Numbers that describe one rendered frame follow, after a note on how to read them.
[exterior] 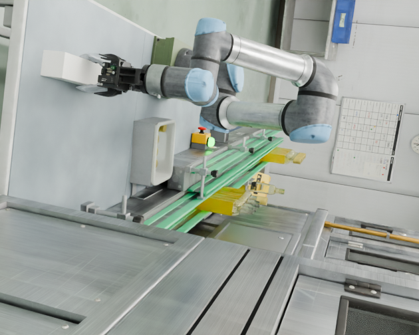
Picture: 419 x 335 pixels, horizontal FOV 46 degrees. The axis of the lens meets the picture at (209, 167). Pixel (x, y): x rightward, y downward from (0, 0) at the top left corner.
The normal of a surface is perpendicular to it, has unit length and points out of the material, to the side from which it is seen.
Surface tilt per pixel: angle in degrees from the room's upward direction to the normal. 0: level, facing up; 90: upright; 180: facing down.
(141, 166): 90
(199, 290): 90
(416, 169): 90
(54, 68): 90
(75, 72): 0
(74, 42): 0
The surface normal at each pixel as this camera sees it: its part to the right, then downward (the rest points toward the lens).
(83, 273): 0.09, -0.97
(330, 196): -0.31, 0.18
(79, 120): 0.94, 0.16
